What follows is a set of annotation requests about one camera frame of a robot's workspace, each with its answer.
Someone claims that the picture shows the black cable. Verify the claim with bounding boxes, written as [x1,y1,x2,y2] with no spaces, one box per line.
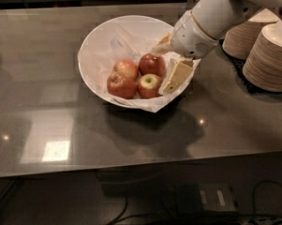
[93,169,129,225]
[209,180,282,225]

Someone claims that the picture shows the stack paper plates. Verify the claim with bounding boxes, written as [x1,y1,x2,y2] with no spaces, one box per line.
[243,22,282,92]
[222,8,279,60]

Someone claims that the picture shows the front stack paper plates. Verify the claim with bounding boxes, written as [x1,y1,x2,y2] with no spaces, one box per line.
[243,22,282,92]

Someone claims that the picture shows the black cable right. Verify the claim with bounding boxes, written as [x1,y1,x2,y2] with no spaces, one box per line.
[209,180,282,225]

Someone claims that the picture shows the rear stack paper plates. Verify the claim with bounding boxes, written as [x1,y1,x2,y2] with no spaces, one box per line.
[222,8,279,60]

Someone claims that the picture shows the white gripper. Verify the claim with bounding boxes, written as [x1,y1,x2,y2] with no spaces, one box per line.
[151,10,218,95]

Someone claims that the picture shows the dark box under table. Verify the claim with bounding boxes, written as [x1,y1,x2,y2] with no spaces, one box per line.
[175,183,239,215]

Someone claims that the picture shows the red yellow apple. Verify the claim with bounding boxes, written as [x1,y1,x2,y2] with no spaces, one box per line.
[137,74,162,98]

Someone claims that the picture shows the black cable left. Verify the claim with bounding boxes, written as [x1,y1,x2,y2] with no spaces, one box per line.
[93,169,129,225]

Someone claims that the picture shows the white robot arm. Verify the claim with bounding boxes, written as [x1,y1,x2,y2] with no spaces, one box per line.
[152,0,282,94]

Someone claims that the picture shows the white bowl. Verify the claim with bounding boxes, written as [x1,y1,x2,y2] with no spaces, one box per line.
[77,14,195,110]

